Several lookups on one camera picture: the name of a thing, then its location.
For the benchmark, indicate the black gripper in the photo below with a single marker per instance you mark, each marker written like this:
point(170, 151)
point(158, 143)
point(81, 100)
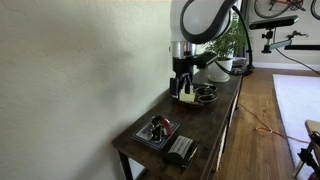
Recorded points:
point(183, 66)

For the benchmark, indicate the black car key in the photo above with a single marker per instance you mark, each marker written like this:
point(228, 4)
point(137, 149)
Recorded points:
point(157, 120)

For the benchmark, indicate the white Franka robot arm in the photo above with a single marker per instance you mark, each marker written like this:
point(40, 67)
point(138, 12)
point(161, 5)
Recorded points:
point(200, 16)

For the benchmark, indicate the square plate blue rim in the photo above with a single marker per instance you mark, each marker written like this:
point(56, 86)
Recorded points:
point(141, 136)

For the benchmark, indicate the small black round dish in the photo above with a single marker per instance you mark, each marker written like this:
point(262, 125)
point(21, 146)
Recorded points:
point(208, 88)

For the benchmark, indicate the dark wooden console table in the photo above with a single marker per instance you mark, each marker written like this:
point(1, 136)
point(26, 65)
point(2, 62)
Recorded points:
point(200, 126)

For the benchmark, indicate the silver metal keys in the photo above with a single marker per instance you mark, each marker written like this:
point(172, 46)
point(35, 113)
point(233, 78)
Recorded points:
point(153, 133)

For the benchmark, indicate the white ribbed sheet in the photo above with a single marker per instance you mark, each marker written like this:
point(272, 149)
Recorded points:
point(180, 146)

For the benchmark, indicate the grey flat device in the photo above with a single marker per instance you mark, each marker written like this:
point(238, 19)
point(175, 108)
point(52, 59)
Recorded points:
point(238, 62)

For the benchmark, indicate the black rectangular box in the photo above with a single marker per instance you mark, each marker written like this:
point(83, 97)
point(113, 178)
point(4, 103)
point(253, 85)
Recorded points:
point(181, 160)

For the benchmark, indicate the pale floor rug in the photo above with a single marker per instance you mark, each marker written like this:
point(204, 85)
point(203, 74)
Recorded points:
point(296, 106)

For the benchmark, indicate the black horizontal bar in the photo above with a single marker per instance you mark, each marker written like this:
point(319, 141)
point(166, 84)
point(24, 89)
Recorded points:
point(301, 47)

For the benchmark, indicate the beige seat chair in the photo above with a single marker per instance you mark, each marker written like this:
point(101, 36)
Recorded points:
point(313, 128)

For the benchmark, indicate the black clamp on chair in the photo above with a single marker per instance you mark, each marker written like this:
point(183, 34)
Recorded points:
point(306, 156)

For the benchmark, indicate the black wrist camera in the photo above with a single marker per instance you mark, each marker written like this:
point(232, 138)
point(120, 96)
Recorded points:
point(206, 59)

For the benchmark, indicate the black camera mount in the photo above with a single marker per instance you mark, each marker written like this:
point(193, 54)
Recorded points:
point(267, 46)

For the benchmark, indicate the grey metal bracket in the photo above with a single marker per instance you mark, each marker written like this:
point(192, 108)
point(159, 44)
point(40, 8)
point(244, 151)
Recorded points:
point(283, 43)

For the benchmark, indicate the black stereo camera bar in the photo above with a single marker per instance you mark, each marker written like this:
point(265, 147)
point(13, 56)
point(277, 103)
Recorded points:
point(276, 21)

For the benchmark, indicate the red frame bicycle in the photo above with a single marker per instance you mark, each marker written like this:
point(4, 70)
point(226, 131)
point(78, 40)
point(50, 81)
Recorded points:
point(283, 2)

